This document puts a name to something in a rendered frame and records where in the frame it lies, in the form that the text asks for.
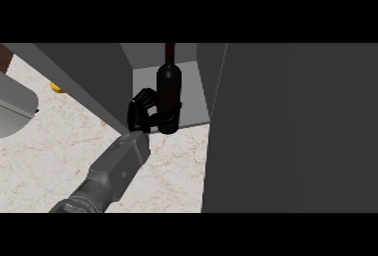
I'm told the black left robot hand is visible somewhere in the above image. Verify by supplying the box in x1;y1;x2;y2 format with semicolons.
128;87;185;135

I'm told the dark wine bottle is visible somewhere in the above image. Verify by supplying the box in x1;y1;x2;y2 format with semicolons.
156;43;185;136

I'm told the grey cabinet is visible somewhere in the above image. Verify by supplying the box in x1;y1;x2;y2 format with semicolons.
2;43;229;135

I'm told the dark grey cabinet door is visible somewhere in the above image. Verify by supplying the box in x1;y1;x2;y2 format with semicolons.
200;43;378;214

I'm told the yellow fruit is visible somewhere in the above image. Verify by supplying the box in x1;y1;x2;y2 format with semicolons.
49;81;68;95

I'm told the pale grey appliance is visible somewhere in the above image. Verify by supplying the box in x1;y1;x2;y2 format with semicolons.
0;71;40;140

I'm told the brown wooden object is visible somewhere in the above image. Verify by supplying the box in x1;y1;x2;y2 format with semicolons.
0;43;15;75

